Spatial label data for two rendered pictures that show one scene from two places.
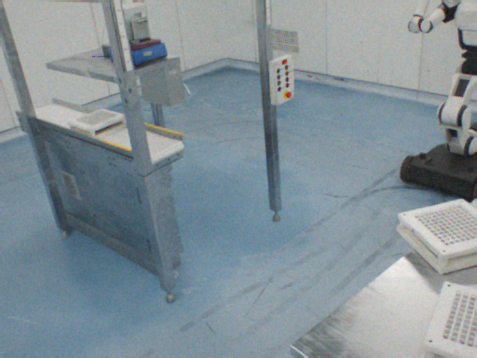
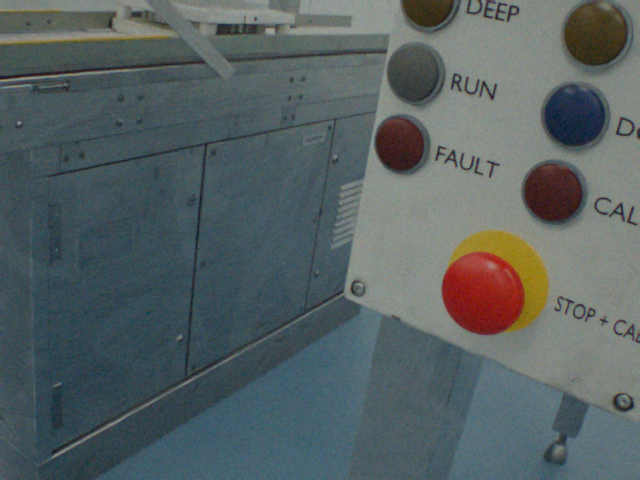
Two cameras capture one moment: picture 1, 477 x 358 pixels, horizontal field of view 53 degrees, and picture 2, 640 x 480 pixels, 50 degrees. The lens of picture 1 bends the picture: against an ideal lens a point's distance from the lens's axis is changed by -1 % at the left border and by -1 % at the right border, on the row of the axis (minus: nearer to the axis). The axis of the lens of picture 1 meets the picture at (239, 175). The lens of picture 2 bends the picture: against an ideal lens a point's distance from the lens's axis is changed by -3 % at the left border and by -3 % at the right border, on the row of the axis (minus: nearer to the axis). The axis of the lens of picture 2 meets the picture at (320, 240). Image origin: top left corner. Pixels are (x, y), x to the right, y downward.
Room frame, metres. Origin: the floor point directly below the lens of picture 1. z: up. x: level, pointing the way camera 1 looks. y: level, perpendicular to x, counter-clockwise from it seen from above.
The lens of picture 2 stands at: (2.62, -0.61, 1.02)
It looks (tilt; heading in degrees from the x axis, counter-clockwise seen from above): 22 degrees down; 77
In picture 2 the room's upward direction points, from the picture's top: 9 degrees clockwise
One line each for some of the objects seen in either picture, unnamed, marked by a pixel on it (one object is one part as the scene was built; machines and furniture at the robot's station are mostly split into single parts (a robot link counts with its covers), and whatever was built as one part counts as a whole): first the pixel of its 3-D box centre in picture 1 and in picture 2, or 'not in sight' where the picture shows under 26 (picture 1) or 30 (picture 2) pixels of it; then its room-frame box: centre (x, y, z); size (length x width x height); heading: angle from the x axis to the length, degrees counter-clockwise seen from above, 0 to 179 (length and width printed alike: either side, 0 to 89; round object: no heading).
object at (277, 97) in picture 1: (280, 79); (560, 107); (2.80, -0.30, 0.97); 0.17 x 0.06 x 0.26; 136
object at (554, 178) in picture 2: not in sight; (552, 192); (2.78, -0.34, 0.94); 0.03 x 0.01 x 0.03; 136
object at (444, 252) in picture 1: (453, 227); not in sight; (1.24, -0.65, 0.92); 0.25 x 0.24 x 0.02; 102
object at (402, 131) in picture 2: not in sight; (399, 144); (2.73, -0.28, 0.94); 0.03 x 0.01 x 0.03; 136
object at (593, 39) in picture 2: not in sight; (595, 33); (2.78, -0.34, 1.01); 0.03 x 0.01 x 0.03; 136
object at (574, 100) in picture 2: not in sight; (573, 115); (2.78, -0.34, 0.97); 0.03 x 0.01 x 0.03; 136
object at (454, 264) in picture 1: (451, 240); not in sight; (1.24, -0.65, 0.87); 0.24 x 0.24 x 0.02; 12
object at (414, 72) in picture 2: not in sight; (413, 73); (2.73, -0.28, 0.97); 0.03 x 0.01 x 0.03; 136
